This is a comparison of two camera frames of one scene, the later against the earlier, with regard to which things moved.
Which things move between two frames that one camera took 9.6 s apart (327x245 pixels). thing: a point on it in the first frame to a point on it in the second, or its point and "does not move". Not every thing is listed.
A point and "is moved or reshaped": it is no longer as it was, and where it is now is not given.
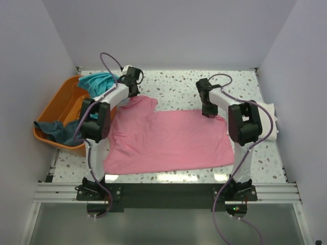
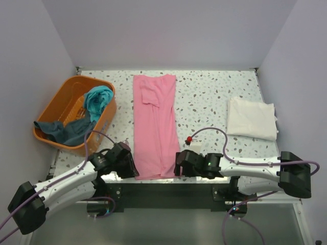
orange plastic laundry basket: [65, 107] does not move
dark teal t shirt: [65, 135] does not move
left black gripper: [136, 92] to [131, 171]
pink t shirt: [142, 140] is moved or reshaped
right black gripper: [206, 112] to [187, 173]
